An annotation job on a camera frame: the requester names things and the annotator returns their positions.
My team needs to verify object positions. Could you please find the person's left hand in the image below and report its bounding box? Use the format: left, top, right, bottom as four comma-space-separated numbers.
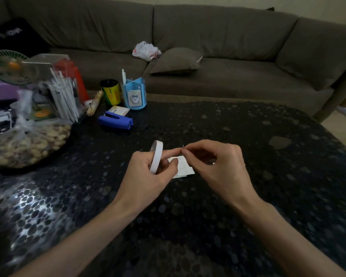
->
114, 148, 183, 213

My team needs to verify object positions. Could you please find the person's right hand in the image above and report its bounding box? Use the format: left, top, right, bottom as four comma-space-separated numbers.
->
181, 139, 260, 213

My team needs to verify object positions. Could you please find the white tape roll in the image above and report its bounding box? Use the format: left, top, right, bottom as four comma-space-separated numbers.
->
149, 140, 185, 175

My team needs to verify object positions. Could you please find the person's right forearm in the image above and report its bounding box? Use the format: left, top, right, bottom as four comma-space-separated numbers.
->
237, 195, 346, 277

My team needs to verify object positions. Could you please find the person's left forearm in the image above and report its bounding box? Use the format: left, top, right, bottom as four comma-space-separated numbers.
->
11, 198, 142, 277

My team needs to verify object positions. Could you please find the white paper slip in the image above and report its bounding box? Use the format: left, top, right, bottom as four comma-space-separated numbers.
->
167, 155, 195, 179

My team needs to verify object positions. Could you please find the blue stapler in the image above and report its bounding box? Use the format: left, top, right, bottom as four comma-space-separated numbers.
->
98, 111, 134, 130

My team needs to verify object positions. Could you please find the small white staple box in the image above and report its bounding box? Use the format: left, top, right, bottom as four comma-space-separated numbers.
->
107, 105, 130, 117

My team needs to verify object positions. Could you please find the blue pen holder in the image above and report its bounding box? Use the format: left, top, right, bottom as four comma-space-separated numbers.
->
121, 77, 147, 110

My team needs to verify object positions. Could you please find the yellow and black can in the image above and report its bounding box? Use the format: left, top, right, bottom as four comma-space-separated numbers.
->
100, 79, 122, 106

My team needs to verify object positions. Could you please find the beige wrapped snack stick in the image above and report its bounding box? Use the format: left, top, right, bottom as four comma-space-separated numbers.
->
86, 90, 104, 117

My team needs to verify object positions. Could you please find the grey-brown cushion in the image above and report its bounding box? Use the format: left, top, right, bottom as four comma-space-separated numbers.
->
149, 47, 203, 75

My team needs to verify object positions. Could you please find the grey-brown fabric sofa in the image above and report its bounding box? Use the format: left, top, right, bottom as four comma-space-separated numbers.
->
0, 0, 346, 123

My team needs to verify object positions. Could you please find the white plastic bag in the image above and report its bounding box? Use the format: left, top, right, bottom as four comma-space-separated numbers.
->
132, 41, 162, 62

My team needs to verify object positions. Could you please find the bundle of white straws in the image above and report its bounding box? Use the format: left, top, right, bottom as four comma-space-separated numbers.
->
47, 67, 81, 123

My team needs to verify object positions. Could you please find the red box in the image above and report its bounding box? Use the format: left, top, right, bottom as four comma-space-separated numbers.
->
54, 58, 89, 103

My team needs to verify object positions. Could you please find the clear bag of peanuts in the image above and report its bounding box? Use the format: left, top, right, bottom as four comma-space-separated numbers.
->
0, 89, 73, 169

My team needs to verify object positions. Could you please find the clear acrylic organizer box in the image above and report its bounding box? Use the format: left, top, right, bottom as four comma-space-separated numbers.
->
21, 53, 89, 124

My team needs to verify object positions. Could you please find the purple box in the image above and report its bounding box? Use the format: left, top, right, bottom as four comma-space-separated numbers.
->
0, 77, 25, 101

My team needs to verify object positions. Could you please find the small green desk fan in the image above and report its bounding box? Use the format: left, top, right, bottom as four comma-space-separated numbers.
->
0, 49, 38, 86

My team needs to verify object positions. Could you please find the black garment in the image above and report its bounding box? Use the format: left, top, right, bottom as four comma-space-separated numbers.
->
0, 17, 50, 58

